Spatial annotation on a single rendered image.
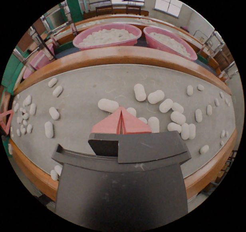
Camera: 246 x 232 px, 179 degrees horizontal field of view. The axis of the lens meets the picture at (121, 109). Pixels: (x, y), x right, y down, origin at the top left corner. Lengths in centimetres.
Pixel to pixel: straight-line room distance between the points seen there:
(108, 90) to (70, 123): 10
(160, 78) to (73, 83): 21
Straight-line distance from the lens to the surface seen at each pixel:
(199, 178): 30
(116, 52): 20
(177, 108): 17
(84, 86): 18
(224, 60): 471
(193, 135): 20
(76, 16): 290
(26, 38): 102
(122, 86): 16
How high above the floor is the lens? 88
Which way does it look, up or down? 76 degrees down
